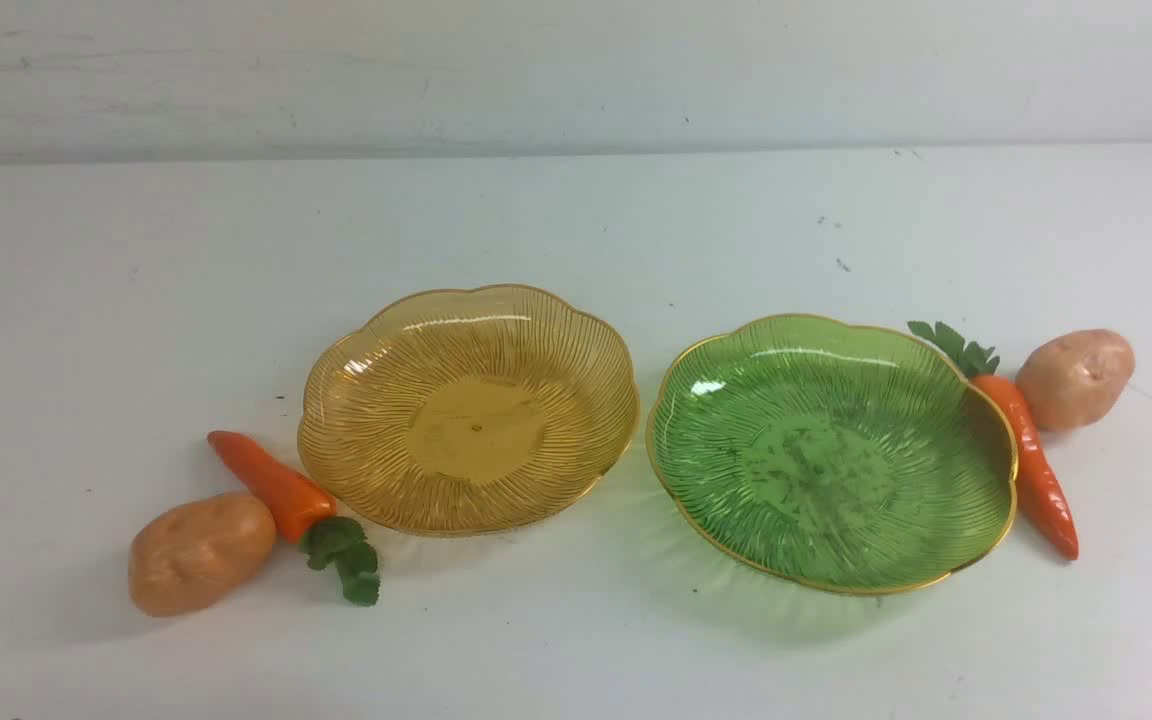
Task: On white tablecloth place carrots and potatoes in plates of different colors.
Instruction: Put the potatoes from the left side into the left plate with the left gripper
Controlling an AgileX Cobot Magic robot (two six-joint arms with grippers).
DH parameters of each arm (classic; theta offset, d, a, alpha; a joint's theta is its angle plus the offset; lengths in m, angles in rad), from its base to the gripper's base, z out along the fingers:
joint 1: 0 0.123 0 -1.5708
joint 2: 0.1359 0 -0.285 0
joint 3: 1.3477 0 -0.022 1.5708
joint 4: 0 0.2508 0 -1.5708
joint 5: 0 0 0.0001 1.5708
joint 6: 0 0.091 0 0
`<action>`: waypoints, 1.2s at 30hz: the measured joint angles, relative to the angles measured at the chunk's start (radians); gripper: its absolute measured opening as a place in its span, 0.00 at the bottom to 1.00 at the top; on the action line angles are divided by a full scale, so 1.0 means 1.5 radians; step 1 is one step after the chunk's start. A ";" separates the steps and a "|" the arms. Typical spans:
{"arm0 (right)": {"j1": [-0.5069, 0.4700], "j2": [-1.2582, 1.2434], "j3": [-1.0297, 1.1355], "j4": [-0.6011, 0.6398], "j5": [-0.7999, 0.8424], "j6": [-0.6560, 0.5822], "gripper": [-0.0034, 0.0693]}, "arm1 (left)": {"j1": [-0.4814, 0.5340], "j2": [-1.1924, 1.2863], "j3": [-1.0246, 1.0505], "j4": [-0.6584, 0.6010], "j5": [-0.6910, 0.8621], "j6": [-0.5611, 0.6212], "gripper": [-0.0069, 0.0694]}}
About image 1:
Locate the toy potato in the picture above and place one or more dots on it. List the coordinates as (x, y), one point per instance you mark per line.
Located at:
(194, 555)
(1073, 380)

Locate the amber ribbed plastic plate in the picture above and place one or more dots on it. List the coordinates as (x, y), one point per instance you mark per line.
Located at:
(457, 413)

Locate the green ribbed plastic plate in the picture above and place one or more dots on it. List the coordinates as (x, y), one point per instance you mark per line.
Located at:
(848, 458)

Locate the left toy carrot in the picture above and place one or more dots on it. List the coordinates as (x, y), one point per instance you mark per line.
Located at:
(305, 515)

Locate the toy carrot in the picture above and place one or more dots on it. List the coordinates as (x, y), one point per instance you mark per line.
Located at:
(1040, 495)
(305, 515)

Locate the right toy carrot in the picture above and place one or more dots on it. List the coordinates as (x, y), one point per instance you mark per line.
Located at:
(1040, 495)

